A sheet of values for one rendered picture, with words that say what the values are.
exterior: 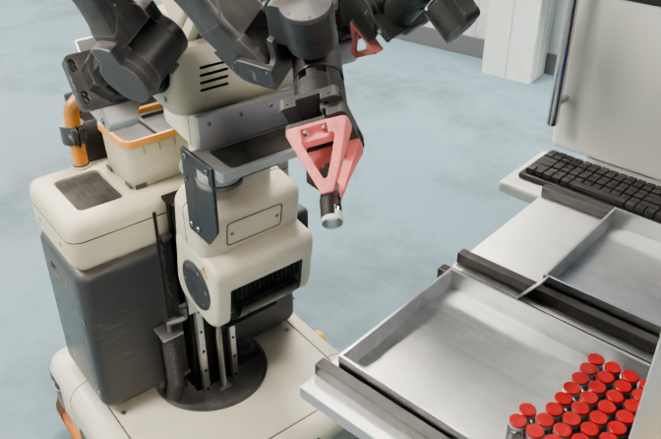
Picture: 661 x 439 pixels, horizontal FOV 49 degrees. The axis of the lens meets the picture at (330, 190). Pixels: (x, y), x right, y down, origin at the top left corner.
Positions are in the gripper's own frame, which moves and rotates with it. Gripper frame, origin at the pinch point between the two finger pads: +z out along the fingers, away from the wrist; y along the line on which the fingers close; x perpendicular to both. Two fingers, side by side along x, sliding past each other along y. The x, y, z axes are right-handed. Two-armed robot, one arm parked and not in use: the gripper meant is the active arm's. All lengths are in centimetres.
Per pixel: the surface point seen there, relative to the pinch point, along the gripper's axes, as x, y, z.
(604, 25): 45, -65, -66
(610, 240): 32, -60, -16
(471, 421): 5.9, -33.0, 16.7
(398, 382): -2.5, -33.2, 10.0
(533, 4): 57, -244, -246
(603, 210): 33, -62, -23
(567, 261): 24, -52, -10
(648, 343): 30, -46, 7
